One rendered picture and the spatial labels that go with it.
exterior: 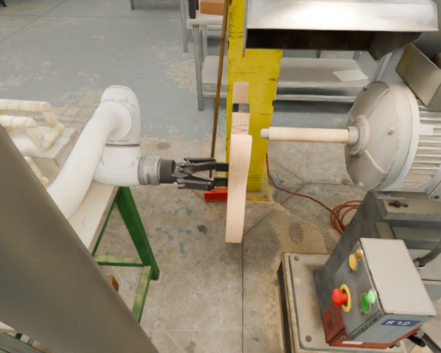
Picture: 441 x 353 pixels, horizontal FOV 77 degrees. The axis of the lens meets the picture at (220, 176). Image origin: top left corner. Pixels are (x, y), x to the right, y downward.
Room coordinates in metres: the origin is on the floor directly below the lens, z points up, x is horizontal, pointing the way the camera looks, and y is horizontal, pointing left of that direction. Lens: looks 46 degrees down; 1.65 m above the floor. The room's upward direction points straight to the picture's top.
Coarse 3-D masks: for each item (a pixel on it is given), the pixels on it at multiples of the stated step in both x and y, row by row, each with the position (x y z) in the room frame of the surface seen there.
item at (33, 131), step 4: (36, 124) 0.66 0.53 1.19; (28, 128) 0.63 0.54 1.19; (32, 128) 0.64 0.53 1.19; (36, 128) 0.64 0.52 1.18; (28, 132) 0.63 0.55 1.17; (32, 132) 0.63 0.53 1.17; (36, 132) 0.64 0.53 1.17; (40, 132) 0.65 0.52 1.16; (32, 136) 0.63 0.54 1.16; (36, 136) 0.64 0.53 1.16; (40, 136) 0.64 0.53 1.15; (32, 140) 0.64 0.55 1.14; (36, 140) 0.63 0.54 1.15; (40, 140) 0.64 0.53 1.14; (36, 144) 0.63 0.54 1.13; (40, 144) 0.63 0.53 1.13; (40, 148) 0.63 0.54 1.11; (48, 148) 0.64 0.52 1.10
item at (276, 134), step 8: (272, 128) 0.53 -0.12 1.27; (280, 128) 0.53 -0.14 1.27; (288, 128) 0.53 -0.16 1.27; (296, 128) 0.53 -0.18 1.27; (304, 128) 0.53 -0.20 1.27; (312, 128) 0.53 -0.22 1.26; (272, 136) 0.51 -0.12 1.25; (280, 136) 0.51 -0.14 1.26; (288, 136) 0.51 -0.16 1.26; (296, 136) 0.51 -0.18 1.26; (304, 136) 0.51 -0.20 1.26; (312, 136) 0.51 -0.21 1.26; (320, 136) 0.51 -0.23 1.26; (328, 136) 0.51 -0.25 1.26; (336, 136) 0.51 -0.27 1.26; (344, 136) 0.51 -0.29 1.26
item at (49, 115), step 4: (44, 112) 0.71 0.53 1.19; (48, 112) 0.72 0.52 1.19; (52, 112) 0.73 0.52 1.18; (44, 116) 0.71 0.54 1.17; (48, 116) 0.71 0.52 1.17; (52, 116) 0.72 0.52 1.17; (48, 120) 0.71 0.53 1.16; (52, 120) 0.72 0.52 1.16; (56, 120) 0.73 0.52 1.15; (48, 124) 0.71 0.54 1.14; (52, 124) 0.71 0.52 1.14; (56, 124) 0.72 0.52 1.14
